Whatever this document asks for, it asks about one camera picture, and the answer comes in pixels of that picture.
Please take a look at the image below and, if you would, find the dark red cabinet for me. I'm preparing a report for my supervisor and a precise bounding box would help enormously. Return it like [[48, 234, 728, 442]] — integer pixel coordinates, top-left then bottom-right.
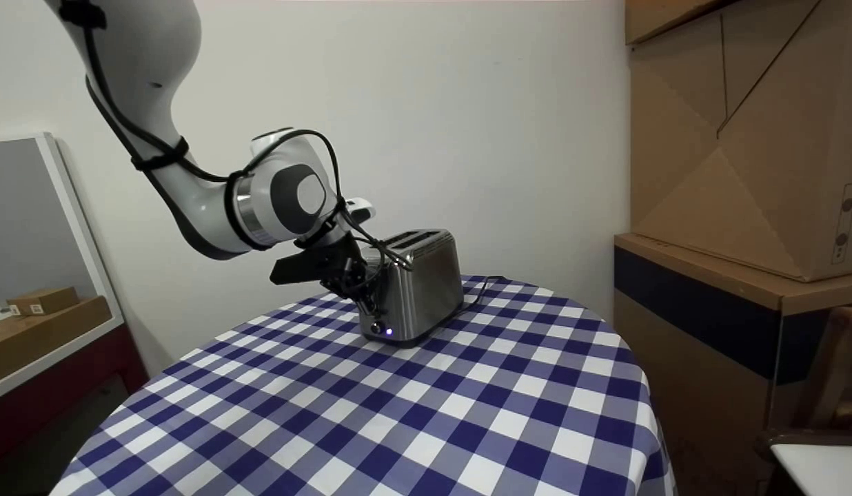
[[0, 322, 152, 483]]

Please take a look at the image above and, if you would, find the white framed board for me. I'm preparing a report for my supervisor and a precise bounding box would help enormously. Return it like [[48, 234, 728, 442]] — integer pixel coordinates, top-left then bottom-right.
[[0, 129, 127, 409]]

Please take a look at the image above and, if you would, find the black toaster power cord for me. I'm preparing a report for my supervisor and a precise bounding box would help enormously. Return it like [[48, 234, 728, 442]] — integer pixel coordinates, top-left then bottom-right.
[[456, 274, 513, 315]]

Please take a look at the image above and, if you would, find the silver two-slot toaster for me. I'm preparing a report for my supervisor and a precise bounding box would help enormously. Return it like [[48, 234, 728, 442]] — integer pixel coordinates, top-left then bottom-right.
[[352, 226, 465, 348]]

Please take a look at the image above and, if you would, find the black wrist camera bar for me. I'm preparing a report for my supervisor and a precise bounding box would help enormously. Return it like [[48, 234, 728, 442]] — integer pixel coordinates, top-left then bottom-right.
[[267, 241, 352, 288]]

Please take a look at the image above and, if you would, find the large brown cardboard box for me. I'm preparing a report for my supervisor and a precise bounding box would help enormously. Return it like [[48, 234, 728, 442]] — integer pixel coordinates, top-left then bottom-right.
[[622, 0, 852, 288]]

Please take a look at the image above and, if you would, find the wooden cabinet with dark band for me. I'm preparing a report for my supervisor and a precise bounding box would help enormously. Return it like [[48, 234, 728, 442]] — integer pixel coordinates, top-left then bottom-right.
[[612, 232, 852, 496]]

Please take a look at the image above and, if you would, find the blue white checkered tablecloth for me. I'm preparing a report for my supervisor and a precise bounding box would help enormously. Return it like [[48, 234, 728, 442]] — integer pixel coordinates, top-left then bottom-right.
[[47, 274, 677, 496]]

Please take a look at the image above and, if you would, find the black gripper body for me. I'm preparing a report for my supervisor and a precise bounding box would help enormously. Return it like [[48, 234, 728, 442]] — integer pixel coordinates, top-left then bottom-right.
[[303, 221, 368, 282]]

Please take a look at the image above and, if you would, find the black cable along robot arm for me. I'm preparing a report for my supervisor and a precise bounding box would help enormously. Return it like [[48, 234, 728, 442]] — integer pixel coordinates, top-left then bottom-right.
[[54, 0, 392, 271]]

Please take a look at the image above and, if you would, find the wooden shelf tray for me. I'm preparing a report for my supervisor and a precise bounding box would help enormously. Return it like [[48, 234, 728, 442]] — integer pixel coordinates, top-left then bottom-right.
[[0, 285, 116, 392]]

